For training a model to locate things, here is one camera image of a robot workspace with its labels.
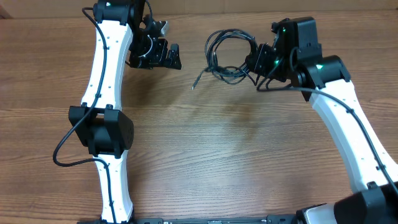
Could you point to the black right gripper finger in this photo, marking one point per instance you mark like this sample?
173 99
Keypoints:
247 68
251 58

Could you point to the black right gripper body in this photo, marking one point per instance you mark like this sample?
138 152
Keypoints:
270 66

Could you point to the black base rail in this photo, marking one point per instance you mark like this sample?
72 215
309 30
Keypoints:
270 219

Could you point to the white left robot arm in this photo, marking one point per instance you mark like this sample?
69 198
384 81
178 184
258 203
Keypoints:
125 36

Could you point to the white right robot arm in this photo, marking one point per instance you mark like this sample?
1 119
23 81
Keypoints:
295 58

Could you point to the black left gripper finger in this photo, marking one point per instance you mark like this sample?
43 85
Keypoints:
173 61
173 52

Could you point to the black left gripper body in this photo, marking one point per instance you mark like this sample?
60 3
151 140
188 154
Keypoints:
145 50

